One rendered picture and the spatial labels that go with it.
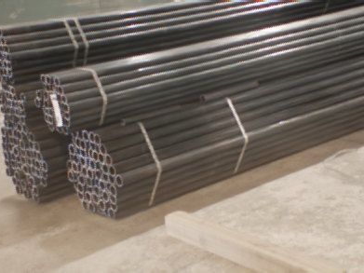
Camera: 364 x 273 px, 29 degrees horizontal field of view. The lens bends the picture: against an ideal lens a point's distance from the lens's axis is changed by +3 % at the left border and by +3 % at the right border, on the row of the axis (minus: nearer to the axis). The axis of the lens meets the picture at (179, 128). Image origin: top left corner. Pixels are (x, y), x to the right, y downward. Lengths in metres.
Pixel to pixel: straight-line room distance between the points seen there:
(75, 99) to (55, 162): 0.60
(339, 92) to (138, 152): 1.66
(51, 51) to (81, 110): 0.53
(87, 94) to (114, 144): 0.29
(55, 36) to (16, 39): 0.23
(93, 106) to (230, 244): 1.03
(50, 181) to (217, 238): 1.27
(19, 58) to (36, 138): 0.48
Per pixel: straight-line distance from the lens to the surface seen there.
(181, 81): 3.83
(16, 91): 3.88
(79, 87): 3.51
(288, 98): 4.37
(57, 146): 4.02
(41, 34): 3.93
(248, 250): 3.01
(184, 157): 3.72
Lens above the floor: 1.34
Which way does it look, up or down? 14 degrees down
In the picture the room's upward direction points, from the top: 6 degrees counter-clockwise
